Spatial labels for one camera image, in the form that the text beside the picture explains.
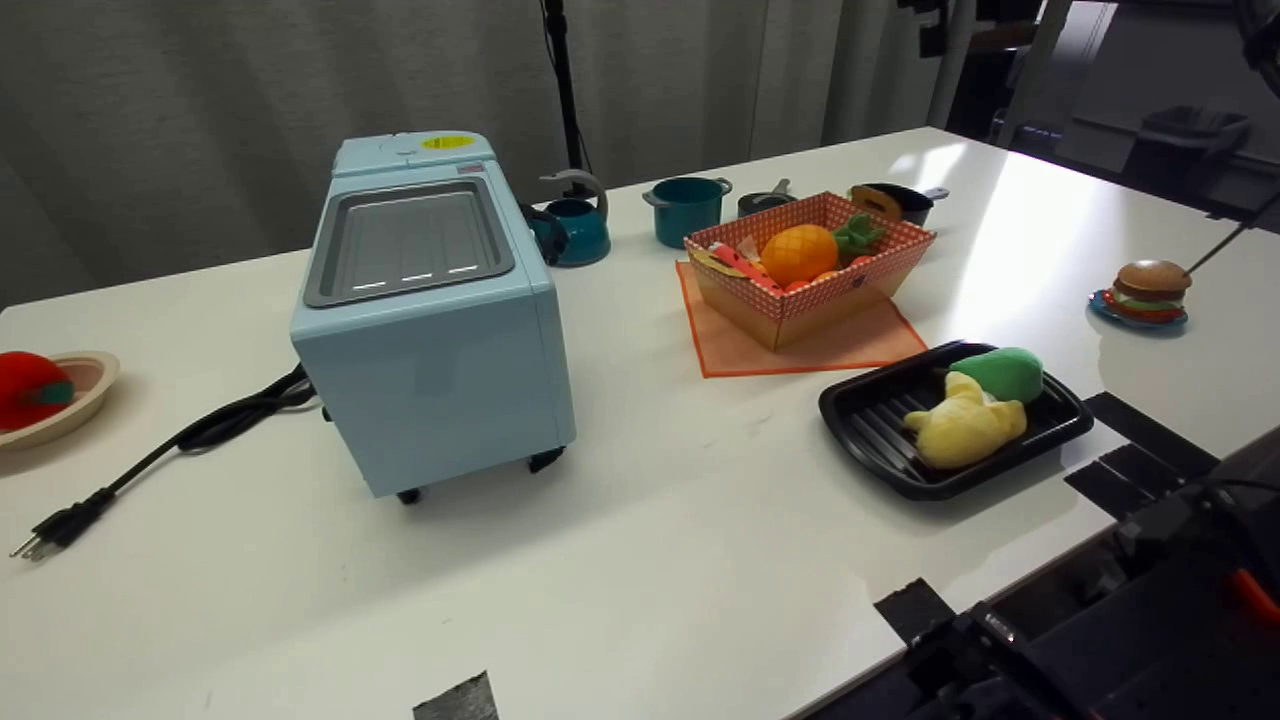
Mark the orange pineapple plush toy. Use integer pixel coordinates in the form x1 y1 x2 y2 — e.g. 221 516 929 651
758 213 892 289

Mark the watermelon slice toy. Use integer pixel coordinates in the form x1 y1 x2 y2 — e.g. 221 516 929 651
704 235 769 284

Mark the teal toy kettle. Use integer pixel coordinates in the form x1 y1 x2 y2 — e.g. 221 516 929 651
530 168 616 270

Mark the teal toy pot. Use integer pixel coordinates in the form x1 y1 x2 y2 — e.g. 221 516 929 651
640 170 737 253

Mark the black ridged tray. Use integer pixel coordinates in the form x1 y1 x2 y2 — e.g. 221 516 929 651
815 337 1096 505

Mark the black toy saucepan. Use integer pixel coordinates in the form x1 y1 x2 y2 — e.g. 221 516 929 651
848 181 951 226

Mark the yellow plush banana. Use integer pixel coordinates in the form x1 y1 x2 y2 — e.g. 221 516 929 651
902 366 1033 472

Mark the green plush vegetable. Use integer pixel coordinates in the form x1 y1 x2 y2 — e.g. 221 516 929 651
950 345 1050 409

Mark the toy burger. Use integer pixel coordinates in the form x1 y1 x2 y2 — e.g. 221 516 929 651
1101 254 1198 325

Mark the red plush tomato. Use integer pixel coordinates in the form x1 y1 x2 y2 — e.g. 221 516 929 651
0 349 80 437

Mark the orange plastic basket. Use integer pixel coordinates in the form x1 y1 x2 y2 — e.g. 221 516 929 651
680 183 936 357

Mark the light blue toaster oven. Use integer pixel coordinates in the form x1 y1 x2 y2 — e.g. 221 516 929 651
290 126 579 507

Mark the black tripod stand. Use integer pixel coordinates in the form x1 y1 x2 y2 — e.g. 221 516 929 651
536 0 592 174

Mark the black tape piece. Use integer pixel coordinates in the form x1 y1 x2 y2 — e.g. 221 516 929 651
408 667 501 720
871 574 960 646

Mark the small blue plate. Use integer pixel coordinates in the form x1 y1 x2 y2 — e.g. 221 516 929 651
1086 284 1194 337

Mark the black tape strip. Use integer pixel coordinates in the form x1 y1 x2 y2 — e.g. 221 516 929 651
1079 388 1222 484
1060 439 1177 521

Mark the grey curtain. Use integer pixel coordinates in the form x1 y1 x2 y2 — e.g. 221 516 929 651
0 0 991 312

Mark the shallow wooden bowl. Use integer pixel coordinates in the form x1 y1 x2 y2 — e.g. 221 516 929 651
0 349 126 452

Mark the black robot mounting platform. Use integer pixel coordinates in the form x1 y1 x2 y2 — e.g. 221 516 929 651
796 420 1280 720

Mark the black oven power cord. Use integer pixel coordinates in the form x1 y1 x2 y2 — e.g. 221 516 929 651
9 361 320 565

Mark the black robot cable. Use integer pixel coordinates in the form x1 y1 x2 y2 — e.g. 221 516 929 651
1180 194 1280 280

